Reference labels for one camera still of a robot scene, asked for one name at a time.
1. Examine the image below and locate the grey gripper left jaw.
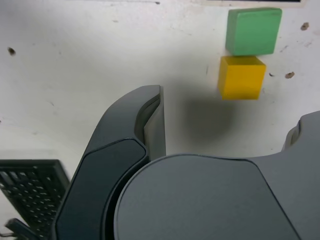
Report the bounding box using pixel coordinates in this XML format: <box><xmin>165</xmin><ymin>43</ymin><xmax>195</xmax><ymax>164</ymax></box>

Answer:
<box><xmin>54</xmin><ymin>84</ymin><xmax>167</xmax><ymax>240</ymax></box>

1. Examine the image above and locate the green cube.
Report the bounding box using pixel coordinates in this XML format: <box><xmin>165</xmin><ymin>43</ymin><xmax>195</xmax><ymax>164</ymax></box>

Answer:
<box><xmin>224</xmin><ymin>7</ymin><xmax>283</xmax><ymax>57</ymax></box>

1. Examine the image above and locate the yellow cube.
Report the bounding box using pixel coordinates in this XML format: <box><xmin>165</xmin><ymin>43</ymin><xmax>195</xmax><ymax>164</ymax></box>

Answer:
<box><xmin>216</xmin><ymin>55</ymin><xmax>267</xmax><ymax>101</ymax></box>

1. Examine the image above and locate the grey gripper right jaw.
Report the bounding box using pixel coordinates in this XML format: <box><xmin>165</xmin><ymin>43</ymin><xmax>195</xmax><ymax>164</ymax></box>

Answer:
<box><xmin>113</xmin><ymin>110</ymin><xmax>320</xmax><ymax>240</ymax></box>

